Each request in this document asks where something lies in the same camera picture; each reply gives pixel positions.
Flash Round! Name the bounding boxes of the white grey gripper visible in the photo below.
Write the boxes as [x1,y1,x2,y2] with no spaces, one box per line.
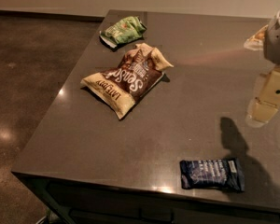
[247,9,280,124]

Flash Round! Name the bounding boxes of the brown Late July chip bag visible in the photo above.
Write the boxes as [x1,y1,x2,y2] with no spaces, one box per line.
[80,43,173,119]

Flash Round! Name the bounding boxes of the yellow snack bag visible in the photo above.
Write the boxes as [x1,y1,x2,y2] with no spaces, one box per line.
[244,25,268,51]

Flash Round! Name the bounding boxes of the blue RXBAR blueberry wrapper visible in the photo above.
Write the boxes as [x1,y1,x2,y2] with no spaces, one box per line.
[179,158,245,192]

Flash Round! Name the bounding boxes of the green chip bag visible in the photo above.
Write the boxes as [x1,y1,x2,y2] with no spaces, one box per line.
[100,16,147,49]

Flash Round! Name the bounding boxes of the dark table frame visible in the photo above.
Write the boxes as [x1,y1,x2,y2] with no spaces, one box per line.
[19,175,280,224]

